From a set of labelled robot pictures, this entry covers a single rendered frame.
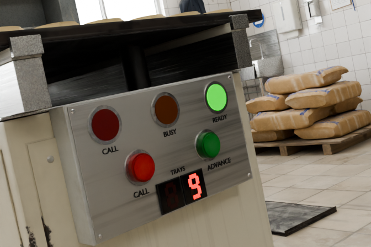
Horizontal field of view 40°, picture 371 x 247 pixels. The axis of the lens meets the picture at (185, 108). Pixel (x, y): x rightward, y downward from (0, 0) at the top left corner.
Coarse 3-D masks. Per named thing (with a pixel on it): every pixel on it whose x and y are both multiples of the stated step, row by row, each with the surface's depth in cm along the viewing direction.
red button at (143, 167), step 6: (132, 156) 53; (138, 156) 53; (144, 156) 53; (150, 156) 54; (132, 162) 52; (138, 162) 52; (144, 162) 53; (150, 162) 53; (132, 168) 52; (138, 168) 52; (144, 168) 53; (150, 168) 53; (132, 174) 52; (138, 174) 52; (144, 174) 53; (150, 174) 53; (138, 180) 52; (144, 180) 53
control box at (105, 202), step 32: (128, 96) 54; (160, 96) 56; (192, 96) 59; (64, 128) 49; (128, 128) 53; (160, 128) 56; (192, 128) 59; (224, 128) 62; (64, 160) 51; (96, 160) 50; (128, 160) 53; (160, 160) 56; (192, 160) 59; (224, 160) 62; (96, 192) 50; (128, 192) 53; (160, 192) 55; (96, 224) 50; (128, 224) 52
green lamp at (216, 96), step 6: (216, 84) 62; (210, 90) 61; (216, 90) 62; (222, 90) 62; (210, 96) 61; (216, 96) 62; (222, 96) 62; (210, 102) 61; (216, 102) 62; (222, 102) 62; (216, 108) 61; (222, 108) 62
